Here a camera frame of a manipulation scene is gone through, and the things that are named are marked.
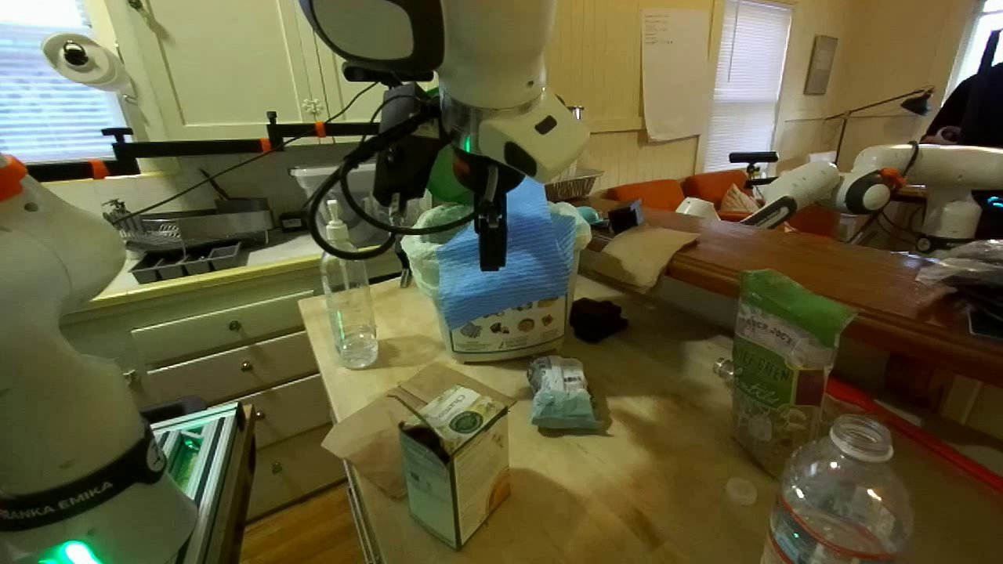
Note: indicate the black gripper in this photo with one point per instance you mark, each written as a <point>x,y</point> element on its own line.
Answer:
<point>408,138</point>

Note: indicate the blue wipe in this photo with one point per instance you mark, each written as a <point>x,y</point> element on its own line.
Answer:
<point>536,261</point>

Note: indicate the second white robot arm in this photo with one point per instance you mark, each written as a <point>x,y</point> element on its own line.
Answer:
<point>947,176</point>

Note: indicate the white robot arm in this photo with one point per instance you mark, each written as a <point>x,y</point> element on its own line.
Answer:
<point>82,470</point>

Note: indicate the white bin with liner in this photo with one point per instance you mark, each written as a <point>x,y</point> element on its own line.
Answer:
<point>512,311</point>

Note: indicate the black cloth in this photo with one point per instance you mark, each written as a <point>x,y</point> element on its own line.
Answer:
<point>595,319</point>

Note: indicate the beige folded cloth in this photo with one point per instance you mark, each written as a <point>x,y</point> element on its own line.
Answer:
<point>639,255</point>

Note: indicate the clear glass bottle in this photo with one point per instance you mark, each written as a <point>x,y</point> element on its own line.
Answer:
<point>347,287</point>

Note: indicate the wipes packet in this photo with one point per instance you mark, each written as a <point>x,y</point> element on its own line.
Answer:
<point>561,399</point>

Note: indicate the small green white box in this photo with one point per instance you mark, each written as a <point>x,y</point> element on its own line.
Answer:
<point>456,463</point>

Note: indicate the orange sofa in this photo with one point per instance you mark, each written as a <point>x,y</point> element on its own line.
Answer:
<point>725,191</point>

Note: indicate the brown paper sheet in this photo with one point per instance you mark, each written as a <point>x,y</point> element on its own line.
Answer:
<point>369,438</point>

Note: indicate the green snack bag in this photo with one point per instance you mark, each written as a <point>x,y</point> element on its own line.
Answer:
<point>784,350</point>

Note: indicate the paper towel roll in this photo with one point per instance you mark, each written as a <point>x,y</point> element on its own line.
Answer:
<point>82,60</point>

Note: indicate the aluminium frame stand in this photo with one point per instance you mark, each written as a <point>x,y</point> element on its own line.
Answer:
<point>212,454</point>

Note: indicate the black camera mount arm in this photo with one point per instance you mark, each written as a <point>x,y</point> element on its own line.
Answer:
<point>130,151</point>

